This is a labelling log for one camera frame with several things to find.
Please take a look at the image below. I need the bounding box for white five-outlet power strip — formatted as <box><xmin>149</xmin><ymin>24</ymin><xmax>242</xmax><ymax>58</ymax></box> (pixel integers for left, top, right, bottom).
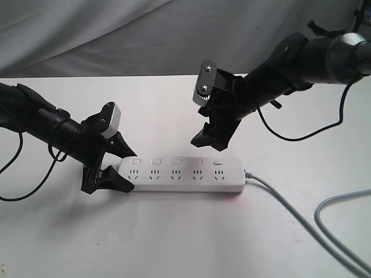
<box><xmin>118</xmin><ymin>156</ymin><xmax>246</xmax><ymax>193</ymax></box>

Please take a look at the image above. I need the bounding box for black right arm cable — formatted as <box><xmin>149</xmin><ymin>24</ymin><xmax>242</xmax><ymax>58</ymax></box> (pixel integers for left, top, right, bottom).
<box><xmin>256</xmin><ymin>78</ymin><xmax>356</xmax><ymax>142</ymax></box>

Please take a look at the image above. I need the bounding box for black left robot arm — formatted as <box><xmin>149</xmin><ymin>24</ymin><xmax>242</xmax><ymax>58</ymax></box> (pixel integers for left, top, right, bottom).
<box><xmin>1</xmin><ymin>83</ymin><xmax>135</xmax><ymax>194</ymax></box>

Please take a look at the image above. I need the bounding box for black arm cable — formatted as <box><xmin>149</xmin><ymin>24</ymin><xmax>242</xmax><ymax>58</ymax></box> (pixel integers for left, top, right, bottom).
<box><xmin>0</xmin><ymin>107</ymin><xmax>73</xmax><ymax>201</ymax></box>
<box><xmin>256</xmin><ymin>78</ymin><xmax>356</xmax><ymax>142</ymax></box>

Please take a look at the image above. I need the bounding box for grey backdrop cloth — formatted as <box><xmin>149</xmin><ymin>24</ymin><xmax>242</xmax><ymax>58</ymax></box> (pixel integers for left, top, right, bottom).
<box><xmin>1</xmin><ymin>1</ymin><xmax>370</xmax><ymax>78</ymax></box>

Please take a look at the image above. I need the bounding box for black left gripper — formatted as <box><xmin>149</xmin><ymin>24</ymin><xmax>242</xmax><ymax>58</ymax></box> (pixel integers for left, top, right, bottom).
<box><xmin>69</xmin><ymin>111</ymin><xmax>136</xmax><ymax>193</ymax></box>

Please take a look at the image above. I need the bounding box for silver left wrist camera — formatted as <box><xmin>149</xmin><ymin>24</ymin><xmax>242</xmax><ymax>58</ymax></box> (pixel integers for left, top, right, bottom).
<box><xmin>99</xmin><ymin>101</ymin><xmax>121</xmax><ymax>139</ymax></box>

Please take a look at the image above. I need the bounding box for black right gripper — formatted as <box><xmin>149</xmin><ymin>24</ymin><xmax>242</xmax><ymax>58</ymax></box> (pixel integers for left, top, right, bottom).
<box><xmin>191</xmin><ymin>69</ymin><xmax>257</xmax><ymax>151</ymax></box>

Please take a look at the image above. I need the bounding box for black tripod stand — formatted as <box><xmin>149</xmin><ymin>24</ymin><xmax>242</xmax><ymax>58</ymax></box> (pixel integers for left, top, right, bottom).
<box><xmin>351</xmin><ymin>0</ymin><xmax>368</xmax><ymax>32</ymax></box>

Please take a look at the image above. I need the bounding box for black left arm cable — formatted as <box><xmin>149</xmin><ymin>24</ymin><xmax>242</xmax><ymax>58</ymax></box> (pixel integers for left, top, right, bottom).
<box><xmin>0</xmin><ymin>107</ymin><xmax>73</xmax><ymax>201</ymax></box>

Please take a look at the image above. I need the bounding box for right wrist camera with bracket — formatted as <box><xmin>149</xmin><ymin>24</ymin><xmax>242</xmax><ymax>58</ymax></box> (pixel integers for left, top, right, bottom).
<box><xmin>192</xmin><ymin>60</ymin><xmax>217</xmax><ymax>107</ymax></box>

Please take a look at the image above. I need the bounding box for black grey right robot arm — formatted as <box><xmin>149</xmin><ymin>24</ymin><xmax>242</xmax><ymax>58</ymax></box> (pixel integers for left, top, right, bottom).
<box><xmin>191</xmin><ymin>21</ymin><xmax>370</xmax><ymax>151</ymax></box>

